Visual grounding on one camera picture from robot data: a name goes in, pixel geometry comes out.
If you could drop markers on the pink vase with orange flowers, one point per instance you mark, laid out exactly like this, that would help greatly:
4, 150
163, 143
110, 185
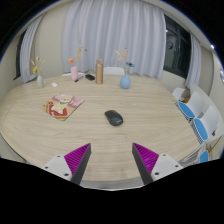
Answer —
74, 73

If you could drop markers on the narrow white curtain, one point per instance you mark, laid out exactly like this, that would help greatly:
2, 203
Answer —
28, 53
194, 63

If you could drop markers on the black and blue marker pen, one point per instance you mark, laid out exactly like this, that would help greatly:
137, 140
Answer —
79, 79

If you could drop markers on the wide white curtain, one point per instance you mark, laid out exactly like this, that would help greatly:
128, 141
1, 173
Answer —
113, 30

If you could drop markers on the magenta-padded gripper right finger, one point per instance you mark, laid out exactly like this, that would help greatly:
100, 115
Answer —
148, 160

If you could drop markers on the blue vase with dried flowers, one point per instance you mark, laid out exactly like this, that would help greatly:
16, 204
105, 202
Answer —
125, 81

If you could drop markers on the small black box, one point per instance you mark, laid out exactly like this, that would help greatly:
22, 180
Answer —
90, 77

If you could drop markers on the group of white blue chairs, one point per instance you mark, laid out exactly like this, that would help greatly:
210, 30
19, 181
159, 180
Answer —
201, 128

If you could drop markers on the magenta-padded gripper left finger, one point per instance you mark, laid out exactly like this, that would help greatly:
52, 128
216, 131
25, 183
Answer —
75, 160

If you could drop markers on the bronze metal drink bottle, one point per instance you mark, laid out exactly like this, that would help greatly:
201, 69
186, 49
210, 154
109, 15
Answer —
99, 73

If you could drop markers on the black computer mouse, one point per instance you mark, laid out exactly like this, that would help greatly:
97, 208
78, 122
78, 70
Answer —
114, 118

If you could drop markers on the narrow dark window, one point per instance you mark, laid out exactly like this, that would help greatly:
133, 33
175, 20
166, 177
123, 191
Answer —
18, 63

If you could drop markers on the green vase with yellow flowers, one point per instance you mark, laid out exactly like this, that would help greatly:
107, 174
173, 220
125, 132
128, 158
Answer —
40, 81

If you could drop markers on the small white remote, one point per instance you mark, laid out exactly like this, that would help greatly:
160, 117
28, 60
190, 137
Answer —
54, 84

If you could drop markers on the large dark window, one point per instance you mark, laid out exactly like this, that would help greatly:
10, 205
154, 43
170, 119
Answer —
178, 50

